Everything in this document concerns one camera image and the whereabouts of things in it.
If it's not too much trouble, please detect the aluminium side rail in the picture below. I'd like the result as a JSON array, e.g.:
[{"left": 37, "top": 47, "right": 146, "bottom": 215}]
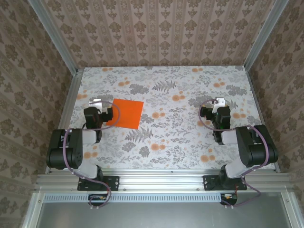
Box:
[
  {"left": 245, "top": 68, "right": 281, "bottom": 173},
  {"left": 45, "top": 68, "right": 84, "bottom": 174}
]

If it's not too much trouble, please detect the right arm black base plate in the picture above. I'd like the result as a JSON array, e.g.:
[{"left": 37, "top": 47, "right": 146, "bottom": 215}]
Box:
[{"left": 203, "top": 175, "right": 247, "bottom": 192}]

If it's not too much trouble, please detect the floral patterned table cover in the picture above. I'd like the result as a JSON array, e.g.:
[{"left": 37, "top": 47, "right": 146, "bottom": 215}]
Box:
[{"left": 57, "top": 66, "right": 274, "bottom": 171}]

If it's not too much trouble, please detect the aluminium cross rail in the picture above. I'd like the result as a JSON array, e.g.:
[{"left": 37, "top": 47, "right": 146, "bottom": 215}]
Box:
[{"left": 34, "top": 172, "right": 294, "bottom": 191}]

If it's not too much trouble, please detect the orange paper sheet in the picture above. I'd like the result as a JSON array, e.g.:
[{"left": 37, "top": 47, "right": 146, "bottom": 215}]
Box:
[{"left": 105, "top": 98, "right": 145, "bottom": 130}]

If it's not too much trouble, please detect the aluminium frame post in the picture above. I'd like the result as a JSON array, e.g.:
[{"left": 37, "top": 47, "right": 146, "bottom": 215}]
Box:
[
  {"left": 243, "top": 0, "right": 289, "bottom": 70},
  {"left": 29, "top": 0, "right": 79, "bottom": 75}
]

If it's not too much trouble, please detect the slotted grey cable duct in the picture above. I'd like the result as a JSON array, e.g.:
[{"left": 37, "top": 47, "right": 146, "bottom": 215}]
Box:
[{"left": 44, "top": 192, "right": 238, "bottom": 204}]

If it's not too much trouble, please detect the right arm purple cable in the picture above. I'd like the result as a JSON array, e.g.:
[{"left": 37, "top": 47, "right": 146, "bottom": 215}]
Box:
[{"left": 199, "top": 99, "right": 270, "bottom": 210}]

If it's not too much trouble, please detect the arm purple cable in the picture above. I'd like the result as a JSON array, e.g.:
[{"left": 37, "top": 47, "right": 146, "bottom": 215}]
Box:
[
  {"left": 199, "top": 99, "right": 270, "bottom": 210},
  {"left": 62, "top": 100, "right": 121, "bottom": 211}
]

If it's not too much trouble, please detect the black connector board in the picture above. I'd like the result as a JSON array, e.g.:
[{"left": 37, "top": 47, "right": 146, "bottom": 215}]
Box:
[
  {"left": 220, "top": 191, "right": 238, "bottom": 206},
  {"left": 88, "top": 192, "right": 112, "bottom": 207}
]

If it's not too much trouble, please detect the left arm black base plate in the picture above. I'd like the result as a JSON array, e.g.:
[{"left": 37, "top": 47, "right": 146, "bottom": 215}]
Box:
[{"left": 77, "top": 175, "right": 120, "bottom": 191}]

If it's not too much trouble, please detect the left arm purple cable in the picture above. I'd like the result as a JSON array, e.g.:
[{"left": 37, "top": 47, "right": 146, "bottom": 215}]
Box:
[{"left": 62, "top": 100, "right": 121, "bottom": 211}]

